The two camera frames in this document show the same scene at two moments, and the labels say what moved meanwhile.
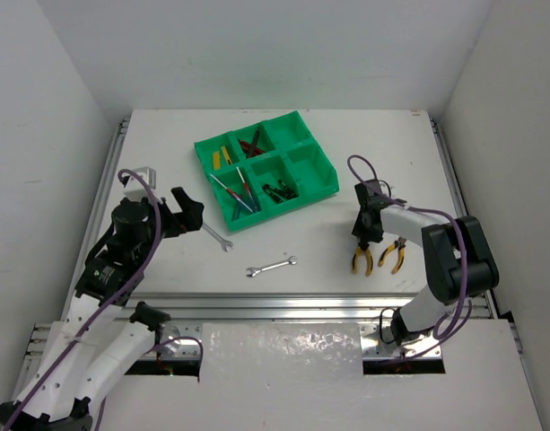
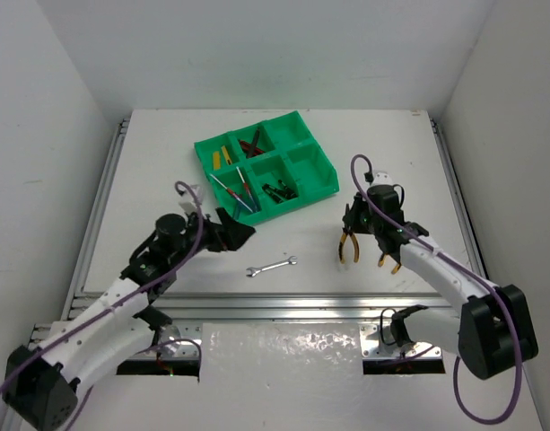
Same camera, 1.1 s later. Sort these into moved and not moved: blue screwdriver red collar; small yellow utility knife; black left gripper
Moved: black left gripper
Not moved: blue screwdriver red collar; small yellow utility knife
